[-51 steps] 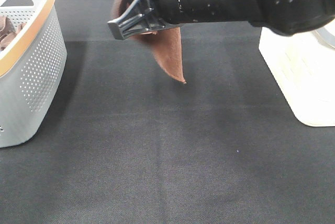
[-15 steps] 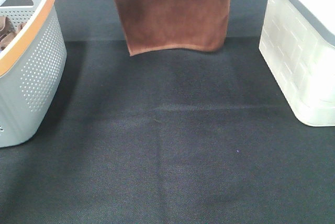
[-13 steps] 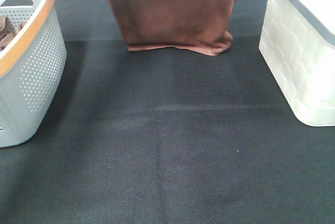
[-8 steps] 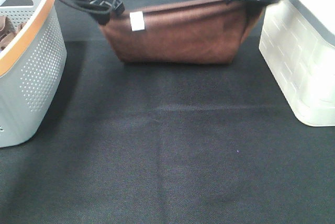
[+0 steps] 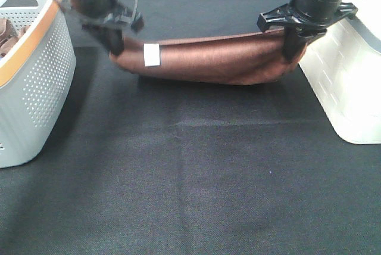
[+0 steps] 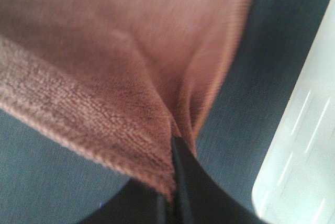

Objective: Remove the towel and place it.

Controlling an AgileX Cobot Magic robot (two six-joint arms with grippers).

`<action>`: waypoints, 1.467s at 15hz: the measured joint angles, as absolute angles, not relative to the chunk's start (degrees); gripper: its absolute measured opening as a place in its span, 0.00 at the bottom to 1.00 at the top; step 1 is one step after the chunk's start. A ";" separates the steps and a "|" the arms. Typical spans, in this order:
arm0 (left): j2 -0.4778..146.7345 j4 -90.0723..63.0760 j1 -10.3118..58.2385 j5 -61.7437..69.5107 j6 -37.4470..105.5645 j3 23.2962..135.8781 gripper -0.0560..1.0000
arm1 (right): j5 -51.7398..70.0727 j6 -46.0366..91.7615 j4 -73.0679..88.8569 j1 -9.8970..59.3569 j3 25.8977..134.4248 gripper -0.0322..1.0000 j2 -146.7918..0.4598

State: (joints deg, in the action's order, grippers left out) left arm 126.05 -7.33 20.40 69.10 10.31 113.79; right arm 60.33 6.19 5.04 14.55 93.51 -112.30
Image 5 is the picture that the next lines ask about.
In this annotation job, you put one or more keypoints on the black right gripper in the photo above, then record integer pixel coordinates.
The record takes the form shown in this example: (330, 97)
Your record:
(300, 21)

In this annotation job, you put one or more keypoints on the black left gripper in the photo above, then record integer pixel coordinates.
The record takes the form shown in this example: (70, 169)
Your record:
(104, 20)

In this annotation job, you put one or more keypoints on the brown microfibre towel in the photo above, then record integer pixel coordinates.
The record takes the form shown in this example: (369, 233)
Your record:
(246, 59)

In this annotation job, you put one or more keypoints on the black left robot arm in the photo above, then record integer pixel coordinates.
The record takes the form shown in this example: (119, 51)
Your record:
(105, 21)

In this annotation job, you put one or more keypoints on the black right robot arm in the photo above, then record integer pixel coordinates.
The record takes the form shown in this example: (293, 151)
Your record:
(315, 35)

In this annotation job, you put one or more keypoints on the white plastic storage bin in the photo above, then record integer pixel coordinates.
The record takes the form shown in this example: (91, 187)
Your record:
(343, 69)

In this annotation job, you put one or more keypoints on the grey perforated laundry basket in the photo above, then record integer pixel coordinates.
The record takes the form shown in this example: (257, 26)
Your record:
(36, 76)

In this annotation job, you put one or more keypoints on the brown towels inside basket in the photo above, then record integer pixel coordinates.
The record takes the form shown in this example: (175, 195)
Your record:
(8, 39)

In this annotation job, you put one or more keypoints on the black fabric table cloth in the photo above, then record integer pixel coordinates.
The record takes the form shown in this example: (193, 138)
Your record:
(136, 165)

